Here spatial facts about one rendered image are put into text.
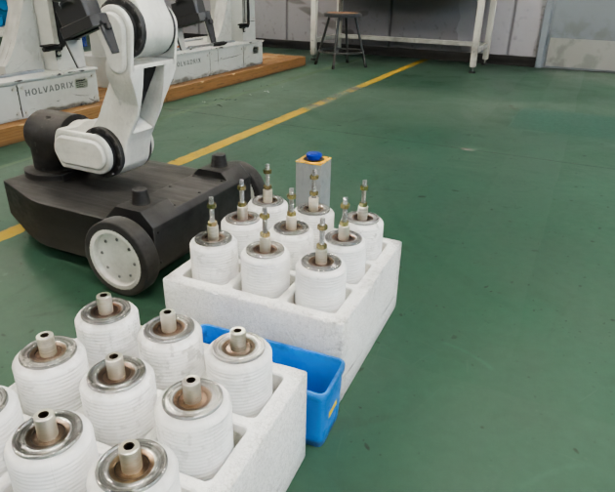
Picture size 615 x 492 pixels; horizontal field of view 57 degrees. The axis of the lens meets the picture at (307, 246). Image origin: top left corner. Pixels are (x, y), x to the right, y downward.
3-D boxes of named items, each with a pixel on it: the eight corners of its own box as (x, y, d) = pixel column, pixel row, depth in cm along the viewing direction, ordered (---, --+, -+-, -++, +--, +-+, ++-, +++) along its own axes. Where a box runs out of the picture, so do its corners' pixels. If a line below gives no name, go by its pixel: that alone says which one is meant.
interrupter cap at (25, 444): (-4, 449, 63) (-5, 444, 63) (48, 406, 69) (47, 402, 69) (48, 471, 60) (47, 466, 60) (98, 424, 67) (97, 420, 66)
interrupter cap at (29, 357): (6, 363, 77) (5, 358, 76) (49, 334, 83) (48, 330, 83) (49, 377, 74) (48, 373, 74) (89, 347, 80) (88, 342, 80)
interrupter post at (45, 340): (35, 357, 78) (30, 337, 77) (49, 348, 80) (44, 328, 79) (49, 361, 77) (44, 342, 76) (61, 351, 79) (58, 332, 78)
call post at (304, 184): (294, 270, 155) (295, 161, 141) (305, 260, 161) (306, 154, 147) (317, 276, 152) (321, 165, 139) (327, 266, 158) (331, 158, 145)
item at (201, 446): (151, 516, 76) (137, 413, 68) (191, 465, 84) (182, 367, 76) (213, 542, 73) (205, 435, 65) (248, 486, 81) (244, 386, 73)
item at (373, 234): (348, 303, 127) (352, 229, 119) (330, 283, 135) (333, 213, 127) (386, 295, 130) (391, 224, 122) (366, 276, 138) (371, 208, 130)
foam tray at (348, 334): (169, 351, 121) (161, 277, 113) (257, 273, 153) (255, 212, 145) (339, 404, 107) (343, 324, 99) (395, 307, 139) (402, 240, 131)
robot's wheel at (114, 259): (90, 286, 145) (77, 215, 137) (103, 278, 149) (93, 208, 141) (150, 305, 138) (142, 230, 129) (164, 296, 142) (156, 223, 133)
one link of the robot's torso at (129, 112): (69, 165, 159) (90, -6, 133) (120, 148, 175) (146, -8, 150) (111, 191, 156) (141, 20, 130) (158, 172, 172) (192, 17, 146)
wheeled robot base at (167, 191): (-22, 237, 165) (-52, 124, 150) (106, 185, 207) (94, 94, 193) (150, 288, 140) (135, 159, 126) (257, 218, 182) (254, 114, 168)
